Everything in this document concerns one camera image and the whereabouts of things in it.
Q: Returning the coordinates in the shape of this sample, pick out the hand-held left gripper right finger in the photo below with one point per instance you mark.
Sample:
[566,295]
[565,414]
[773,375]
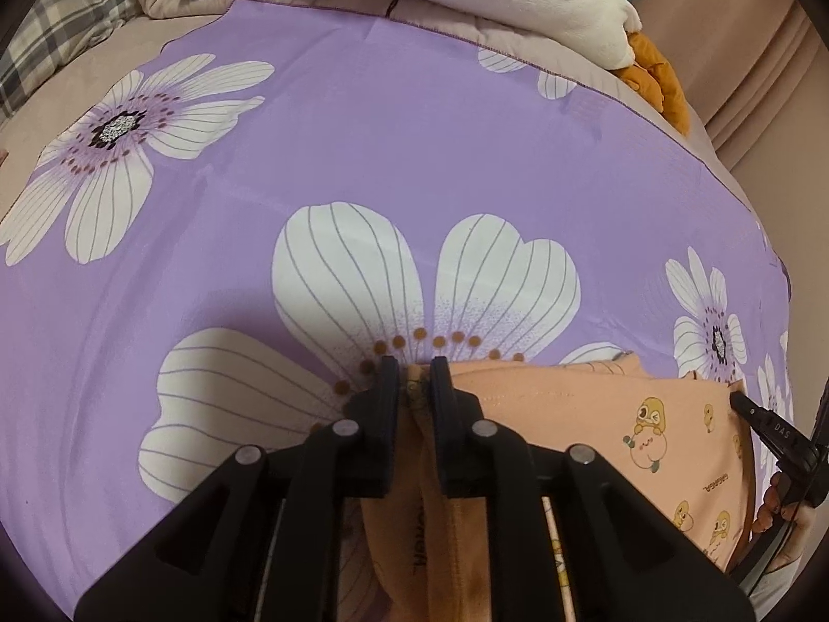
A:
[442,414]

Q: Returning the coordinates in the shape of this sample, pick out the orange duck print baby garment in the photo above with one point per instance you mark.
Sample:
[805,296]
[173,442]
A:
[615,414]

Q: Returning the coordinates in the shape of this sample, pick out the grey plaid pillow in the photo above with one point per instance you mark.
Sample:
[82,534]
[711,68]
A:
[58,19]

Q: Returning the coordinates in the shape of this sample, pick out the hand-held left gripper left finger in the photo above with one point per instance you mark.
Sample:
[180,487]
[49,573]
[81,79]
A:
[387,414]

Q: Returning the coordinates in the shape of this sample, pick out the person's right hand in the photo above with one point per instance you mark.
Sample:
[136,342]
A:
[774,499]

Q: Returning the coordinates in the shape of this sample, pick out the grey beige folded duvet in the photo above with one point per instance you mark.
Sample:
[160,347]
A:
[188,0]

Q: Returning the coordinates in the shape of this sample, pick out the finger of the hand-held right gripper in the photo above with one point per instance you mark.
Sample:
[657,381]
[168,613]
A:
[771,427]

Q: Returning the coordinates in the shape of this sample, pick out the purple floral cloth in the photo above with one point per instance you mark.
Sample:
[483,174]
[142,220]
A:
[421,162]

